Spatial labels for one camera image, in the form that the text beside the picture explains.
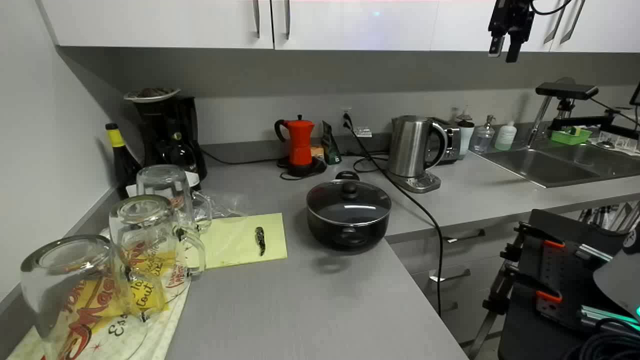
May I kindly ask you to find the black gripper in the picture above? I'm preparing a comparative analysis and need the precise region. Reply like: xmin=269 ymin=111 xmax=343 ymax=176
xmin=487 ymin=0 xmax=535 ymax=65

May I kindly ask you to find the glass lid with black knob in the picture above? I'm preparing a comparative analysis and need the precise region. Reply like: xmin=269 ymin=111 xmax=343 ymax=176
xmin=305 ymin=177 xmax=393 ymax=229

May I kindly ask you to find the red moka pot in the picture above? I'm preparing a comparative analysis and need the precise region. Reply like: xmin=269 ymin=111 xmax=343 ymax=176
xmin=271 ymin=113 xmax=318 ymax=169

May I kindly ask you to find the black cooking pot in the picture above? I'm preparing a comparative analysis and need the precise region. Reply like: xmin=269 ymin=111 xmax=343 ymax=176
xmin=304 ymin=168 xmax=393 ymax=254

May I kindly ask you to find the chrome sink faucet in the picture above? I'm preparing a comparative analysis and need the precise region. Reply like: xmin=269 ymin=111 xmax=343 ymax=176
xmin=528 ymin=96 xmax=558 ymax=150

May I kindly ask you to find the white soap bottle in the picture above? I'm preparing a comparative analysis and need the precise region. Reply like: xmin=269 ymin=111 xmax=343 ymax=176
xmin=493 ymin=119 xmax=520 ymax=152

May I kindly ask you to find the clear soap dispenser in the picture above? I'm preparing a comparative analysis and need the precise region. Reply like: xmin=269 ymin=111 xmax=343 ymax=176
xmin=469 ymin=113 xmax=500 ymax=153

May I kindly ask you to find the stainless steel toaster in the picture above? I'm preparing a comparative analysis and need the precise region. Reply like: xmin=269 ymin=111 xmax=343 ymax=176
xmin=430 ymin=118 xmax=476 ymax=165

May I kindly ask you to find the white upper cabinet door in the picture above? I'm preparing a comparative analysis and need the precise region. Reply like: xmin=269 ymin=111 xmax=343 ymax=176
xmin=562 ymin=0 xmax=640 ymax=53
xmin=36 ymin=0 xmax=276 ymax=50
xmin=271 ymin=0 xmax=565 ymax=53

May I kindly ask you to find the green sponge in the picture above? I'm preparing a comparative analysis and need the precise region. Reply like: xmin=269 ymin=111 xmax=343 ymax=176
xmin=549 ymin=125 xmax=595 ymax=147

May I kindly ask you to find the stainless steel sink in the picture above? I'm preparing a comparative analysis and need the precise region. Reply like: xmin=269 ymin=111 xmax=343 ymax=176
xmin=484 ymin=142 xmax=640 ymax=190

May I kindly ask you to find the stainless steel electric kettle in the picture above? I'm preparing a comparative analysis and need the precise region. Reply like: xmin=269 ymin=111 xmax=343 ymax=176
xmin=388 ymin=113 xmax=450 ymax=180

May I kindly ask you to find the steel kettle base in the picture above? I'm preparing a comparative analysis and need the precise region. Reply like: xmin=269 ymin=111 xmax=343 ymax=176
xmin=391 ymin=168 xmax=444 ymax=196

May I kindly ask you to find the dark green bottle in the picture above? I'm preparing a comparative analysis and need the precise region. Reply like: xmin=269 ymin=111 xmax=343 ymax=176
xmin=319 ymin=118 xmax=343 ymax=165

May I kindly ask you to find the black clamp orange grip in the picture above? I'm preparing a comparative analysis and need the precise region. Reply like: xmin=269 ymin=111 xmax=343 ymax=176
xmin=481 ymin=265 xmax=565 ymax=315
xmin=497 ymin=221 xmax=569 ymax=269

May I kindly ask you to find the black round hot plate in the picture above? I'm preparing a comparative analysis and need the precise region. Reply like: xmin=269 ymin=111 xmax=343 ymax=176
xmin=277 ymin=156 xmax=329 ymax=180

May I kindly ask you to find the gray base cabinet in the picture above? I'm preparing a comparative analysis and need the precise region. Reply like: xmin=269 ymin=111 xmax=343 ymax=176
xmin=388 ymin=215 xmax=530 ymax=349

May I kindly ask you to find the gray rounded cover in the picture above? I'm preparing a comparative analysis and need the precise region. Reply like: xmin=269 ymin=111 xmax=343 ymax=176
xmin=591 ymin=245 xmax=640 ymax=319

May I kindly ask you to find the metal stand leg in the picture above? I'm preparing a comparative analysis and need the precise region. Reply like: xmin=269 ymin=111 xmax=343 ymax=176
xmin=464 ymin=262 xmax=510 ymax=360

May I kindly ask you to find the small black object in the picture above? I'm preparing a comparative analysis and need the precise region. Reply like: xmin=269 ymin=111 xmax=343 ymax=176
xmin=252 ymin=223 xmax=269 ymax=258

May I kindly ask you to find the clear plastic wrap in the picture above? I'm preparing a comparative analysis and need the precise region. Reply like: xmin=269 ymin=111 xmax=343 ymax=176
xmin=197 ymin=188 xmax=256 ymax=220

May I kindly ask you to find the yellow paper notepad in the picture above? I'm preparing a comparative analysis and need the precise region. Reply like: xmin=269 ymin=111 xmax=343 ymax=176
xmin=197 ymin=209 xmax=289 ymax=271

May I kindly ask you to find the black coffee maker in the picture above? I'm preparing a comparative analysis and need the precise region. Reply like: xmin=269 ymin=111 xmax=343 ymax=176
xmin=122 ymin=86 xmax=210 ymax=185

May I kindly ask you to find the large clear glass mug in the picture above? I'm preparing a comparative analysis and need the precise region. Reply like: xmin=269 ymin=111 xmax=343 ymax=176
xmin=18 ymin=234 xmax=136 ymax=360
xmin=106 ymin=193 xmax=207 ymax=315
xmin=134 ymin=161 xmax=215 ymax=232

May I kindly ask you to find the dark wine bottle yellow cap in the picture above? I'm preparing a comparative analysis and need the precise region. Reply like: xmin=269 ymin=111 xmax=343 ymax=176
xmin=104 ymin=122 xmax=142 ymax=199

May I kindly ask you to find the printed white dish towel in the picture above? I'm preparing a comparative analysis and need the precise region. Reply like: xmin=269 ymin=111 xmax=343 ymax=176
xmin=5 ymin=226 xmax=195 ymax=360

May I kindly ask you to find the silver cabinet bar handle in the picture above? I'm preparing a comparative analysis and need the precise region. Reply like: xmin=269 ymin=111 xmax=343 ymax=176
xmin=542 ymin=0 xmax=568 ymax=45
xmin=282 ymin=0 xmax=294 ymax=40
xmin=558 ymin=0 xmax=589 ymax=45
xmin=249 ymin=0 xmax=263 ymax=40

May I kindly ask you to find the black camera on stand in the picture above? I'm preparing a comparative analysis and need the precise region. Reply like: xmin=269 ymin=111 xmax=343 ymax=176
xmin=534 ymin=79 xmax=599 ymax=104

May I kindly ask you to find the white wall outlet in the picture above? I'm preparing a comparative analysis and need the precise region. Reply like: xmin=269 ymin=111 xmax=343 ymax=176
xmin=338 ymin=106 xmax=355 ymax=133

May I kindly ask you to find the thick black power cable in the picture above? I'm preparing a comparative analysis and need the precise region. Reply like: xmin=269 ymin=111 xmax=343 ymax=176
xmin=339 ymin=113 xmax=448 ymax=319

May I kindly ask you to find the silver drawer handle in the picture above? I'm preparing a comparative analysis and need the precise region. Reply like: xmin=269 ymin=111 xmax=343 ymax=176
xmin=444 ymin=226 xmax=487 ymax=245
xmin=426 ymin=265 xmax=472 ymax=285

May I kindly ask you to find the thin black appliance cord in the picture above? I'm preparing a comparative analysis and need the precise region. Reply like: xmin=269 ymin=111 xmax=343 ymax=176
xmin=199 ymin=145 xmax=282 ymax=168

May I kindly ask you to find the teal aluminium rail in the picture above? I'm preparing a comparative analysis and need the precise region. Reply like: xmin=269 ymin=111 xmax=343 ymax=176
xmin=578 ymin=302 xmax=640 ymax=336

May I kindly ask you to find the black cable bundle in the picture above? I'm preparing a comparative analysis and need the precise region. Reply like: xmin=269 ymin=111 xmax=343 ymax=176
xmin=563 ymin=324 xmax=640 ymax=360

